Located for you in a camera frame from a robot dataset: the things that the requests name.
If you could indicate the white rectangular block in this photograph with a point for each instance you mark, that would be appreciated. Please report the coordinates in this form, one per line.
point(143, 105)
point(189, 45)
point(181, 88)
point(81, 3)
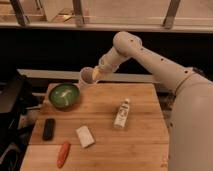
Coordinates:
point(85, 136)

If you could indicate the green ceramic bowl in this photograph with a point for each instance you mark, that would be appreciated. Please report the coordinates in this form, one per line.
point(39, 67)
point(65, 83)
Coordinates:
point(64, 95)

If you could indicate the white labelled bottle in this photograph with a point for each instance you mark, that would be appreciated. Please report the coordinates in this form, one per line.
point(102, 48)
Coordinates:
point(122, 114)

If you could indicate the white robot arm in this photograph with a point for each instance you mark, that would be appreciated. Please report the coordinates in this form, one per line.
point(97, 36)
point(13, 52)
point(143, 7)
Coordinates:
point(191, 123)

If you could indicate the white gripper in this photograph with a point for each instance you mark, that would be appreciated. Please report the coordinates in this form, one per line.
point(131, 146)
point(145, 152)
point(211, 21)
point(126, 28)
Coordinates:
point(108, 63)

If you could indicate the orange carrot toy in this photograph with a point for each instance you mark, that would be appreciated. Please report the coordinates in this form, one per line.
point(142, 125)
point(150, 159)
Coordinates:
point(63, 153)

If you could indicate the black rectangular remote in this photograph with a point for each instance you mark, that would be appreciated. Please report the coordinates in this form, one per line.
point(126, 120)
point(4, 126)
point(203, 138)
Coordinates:
point(48, 131)

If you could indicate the wooden table frame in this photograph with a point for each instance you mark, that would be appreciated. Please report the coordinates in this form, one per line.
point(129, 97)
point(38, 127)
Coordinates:
point(185, 16)

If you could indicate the black equipment at left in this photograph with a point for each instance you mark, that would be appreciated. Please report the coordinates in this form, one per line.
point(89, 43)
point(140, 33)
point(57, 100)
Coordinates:
point(15, 98)

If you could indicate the white ceramic cup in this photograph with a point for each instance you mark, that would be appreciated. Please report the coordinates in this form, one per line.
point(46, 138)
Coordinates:
point(85, 77)

